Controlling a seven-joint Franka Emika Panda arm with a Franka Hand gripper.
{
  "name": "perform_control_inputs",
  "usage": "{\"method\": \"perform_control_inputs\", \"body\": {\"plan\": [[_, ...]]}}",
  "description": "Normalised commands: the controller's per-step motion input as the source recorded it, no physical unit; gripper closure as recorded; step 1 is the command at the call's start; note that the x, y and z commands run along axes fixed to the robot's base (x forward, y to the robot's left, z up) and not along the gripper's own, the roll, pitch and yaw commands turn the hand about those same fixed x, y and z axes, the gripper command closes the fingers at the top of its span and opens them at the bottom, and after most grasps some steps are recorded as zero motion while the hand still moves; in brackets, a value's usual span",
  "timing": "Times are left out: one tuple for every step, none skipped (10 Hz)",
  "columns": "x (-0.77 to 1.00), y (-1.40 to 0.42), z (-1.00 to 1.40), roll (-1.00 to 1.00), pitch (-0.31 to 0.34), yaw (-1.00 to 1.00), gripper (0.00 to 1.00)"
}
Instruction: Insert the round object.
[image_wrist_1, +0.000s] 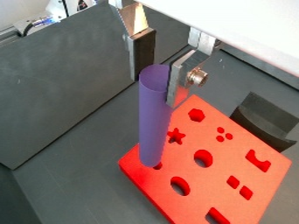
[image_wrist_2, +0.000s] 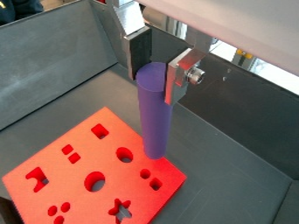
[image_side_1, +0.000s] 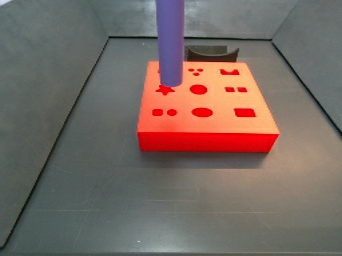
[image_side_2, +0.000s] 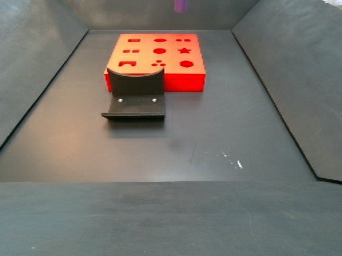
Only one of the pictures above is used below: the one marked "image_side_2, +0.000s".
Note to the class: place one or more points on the purple round peg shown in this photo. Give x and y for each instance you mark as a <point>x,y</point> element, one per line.
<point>179,6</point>

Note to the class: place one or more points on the black curved holder stand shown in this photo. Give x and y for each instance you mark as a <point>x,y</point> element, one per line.
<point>138,96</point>

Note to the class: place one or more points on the red shape sorter box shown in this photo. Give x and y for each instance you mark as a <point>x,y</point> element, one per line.
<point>144,53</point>

